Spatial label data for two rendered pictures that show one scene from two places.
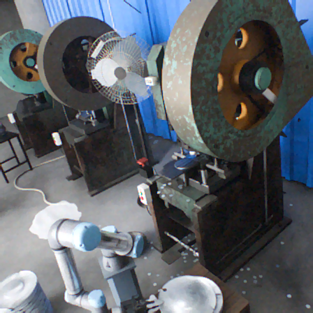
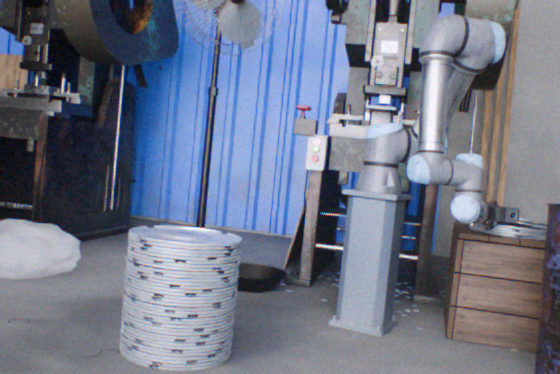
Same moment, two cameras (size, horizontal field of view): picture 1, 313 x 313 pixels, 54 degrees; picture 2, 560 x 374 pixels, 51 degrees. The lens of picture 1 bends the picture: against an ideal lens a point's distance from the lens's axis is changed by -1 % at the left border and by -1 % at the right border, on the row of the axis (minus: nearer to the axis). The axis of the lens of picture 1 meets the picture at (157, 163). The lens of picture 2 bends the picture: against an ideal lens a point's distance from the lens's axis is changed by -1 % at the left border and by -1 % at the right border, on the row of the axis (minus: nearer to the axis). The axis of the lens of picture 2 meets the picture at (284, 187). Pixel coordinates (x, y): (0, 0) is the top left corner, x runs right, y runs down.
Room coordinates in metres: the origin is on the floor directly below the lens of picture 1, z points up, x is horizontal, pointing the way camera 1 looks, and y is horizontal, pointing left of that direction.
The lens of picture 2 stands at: (0.23, 1.98, 0.54)
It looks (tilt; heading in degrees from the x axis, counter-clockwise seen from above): 3 degrees down; 314
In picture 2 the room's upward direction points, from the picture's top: 6 degrees clockwise
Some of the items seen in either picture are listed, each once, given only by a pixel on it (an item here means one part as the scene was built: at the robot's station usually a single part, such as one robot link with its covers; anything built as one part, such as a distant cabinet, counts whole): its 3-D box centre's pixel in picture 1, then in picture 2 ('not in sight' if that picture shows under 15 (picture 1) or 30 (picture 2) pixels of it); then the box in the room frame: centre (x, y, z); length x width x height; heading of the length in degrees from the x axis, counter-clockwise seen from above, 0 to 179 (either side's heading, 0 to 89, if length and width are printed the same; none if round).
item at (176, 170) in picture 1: (179, 175); (380, 123); (1.73, -0.12, 0.72); 0.25 x 0.14 x 0.14; 123
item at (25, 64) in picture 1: (51, 86); not in sight; (4.93, 1.37, 0.87); 1.53 x 0.99 x 1.74; 126
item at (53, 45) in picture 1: (111, 97); (85, 79); (3.48, 0.36, 0.87); 1.53 x 0.99 x 1.74; 121
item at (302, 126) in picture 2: (147, 177); (305, 139); (1.97, 0.09, 0.62); 0.10 x 0.06 x 0.20; 33
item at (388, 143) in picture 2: (110, 239); (385, 142); (1.37, 0.35, 0.62); 0.13 x 0.12 x 0.14; 59
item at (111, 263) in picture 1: (114, 255); (379, 177); (1.37, 0.35, 0.50); 0.15 x 0.15 x 0.10
